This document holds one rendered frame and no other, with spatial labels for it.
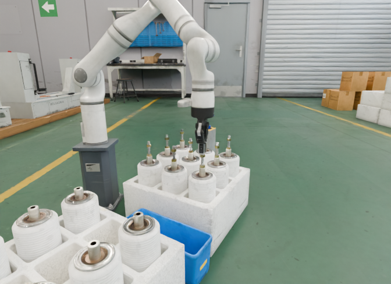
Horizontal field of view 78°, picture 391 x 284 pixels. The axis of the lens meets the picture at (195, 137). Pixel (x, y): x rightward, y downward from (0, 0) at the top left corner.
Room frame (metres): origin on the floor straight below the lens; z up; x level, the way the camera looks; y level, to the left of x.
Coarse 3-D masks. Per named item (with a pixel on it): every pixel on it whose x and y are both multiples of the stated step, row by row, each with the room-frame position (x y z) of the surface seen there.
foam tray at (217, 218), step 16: (240, 176) 0.92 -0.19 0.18; (128, 192) 0.85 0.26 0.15; (144, 192) 0.81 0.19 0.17; (160, 192) 0.79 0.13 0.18; (224, 192) 0.79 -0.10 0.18; (240, 192) 0.90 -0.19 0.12; (128, 208) 0.85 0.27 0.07; (160, 208) 0.77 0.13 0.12; (176, 208) 0.74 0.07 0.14; (192, 208) 0.71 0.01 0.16; (208, 208) 0.68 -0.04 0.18; (224, 208) 0.76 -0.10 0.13; (240, 208) 0.92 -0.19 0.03; (192, 224) 0.71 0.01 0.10; (208, 224) 0.68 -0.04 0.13; (224, 224) 0.76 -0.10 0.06
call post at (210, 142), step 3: (210, 132) 1.18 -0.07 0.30; (213, 132) 1.21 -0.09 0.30; (210, 135) 1.18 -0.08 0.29; (213, 135) 1.21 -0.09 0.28; (207, 138) 1.18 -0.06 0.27; (210, 138) 1.18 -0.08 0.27; (213, 138) 1.21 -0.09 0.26; (207, 141) 1.18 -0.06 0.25; (210, 141) 1.18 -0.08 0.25; (213, 141) 1.21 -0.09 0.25; (207, 144) 1.18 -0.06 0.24; (210, 144) 1.18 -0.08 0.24; (213, 144) 1.21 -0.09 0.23; (207, 147) 1.18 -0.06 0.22; (210, 147) 1.18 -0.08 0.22; (213, 147) 1.21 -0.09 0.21; (213, 150) 1.21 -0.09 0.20
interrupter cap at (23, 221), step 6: (42, 210) 0.55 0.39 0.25; (48, 210) 0.55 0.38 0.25; (24, 216) 0.52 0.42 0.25; (42, 216) 0.53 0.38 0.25; (48, 216) 0.52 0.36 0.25; (18, 222) 0.50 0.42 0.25; (24, 222) 0.50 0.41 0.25; (30, 222) 0.50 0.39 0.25; (36, 222) 0.50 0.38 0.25; (42, 222) 0.50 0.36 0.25
